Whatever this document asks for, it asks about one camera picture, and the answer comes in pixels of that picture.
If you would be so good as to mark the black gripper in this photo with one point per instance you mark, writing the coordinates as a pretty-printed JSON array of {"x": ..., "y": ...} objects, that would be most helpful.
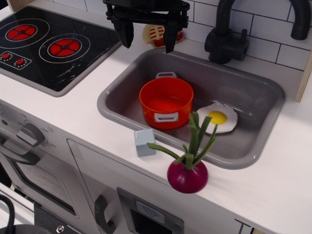
[{"x": 170, "y": 13}]

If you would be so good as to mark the orange toy pot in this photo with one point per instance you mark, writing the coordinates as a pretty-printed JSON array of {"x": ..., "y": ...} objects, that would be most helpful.
[{"x": 166, "y": 101}]

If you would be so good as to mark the purple toy beet green leaves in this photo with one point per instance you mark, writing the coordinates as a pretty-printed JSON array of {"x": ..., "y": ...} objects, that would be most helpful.
[{"x": 188, "y": 174}]

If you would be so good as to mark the toy pie slice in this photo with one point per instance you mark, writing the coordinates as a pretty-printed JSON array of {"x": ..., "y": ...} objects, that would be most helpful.
[{"x": 154, "y": 35}]

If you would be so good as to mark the black toy faucet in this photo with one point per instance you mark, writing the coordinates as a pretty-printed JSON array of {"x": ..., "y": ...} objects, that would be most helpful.
[{"x": 278, "y": 31}]

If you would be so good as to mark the black toy stovetop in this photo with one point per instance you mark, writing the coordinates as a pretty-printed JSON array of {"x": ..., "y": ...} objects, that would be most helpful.
[{"x": 51, "y": 52}]

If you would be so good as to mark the light blue wooden block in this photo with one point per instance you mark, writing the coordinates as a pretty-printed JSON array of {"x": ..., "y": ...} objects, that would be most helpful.
[{"x": 142, "y": 137}]

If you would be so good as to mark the toy fried egg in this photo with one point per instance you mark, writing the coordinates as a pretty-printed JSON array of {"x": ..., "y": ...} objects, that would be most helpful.
[{"x": 224, "y": 116}]

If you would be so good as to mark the grey oven knob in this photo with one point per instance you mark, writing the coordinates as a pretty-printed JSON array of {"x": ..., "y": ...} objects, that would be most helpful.
[{"x": 31, "y": 135}]

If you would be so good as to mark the toy oven door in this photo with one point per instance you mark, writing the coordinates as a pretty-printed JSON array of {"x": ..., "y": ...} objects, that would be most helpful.
[{"x": 44, "y": 178}]

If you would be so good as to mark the grey dispenser panel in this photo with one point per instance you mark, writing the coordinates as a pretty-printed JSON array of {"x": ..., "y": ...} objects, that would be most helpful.
[{"x": 143, "y": 217}]

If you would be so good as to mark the grey cabinet door handle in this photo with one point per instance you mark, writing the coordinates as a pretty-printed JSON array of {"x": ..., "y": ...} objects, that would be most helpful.
[{"x": 100, "y": 206}]

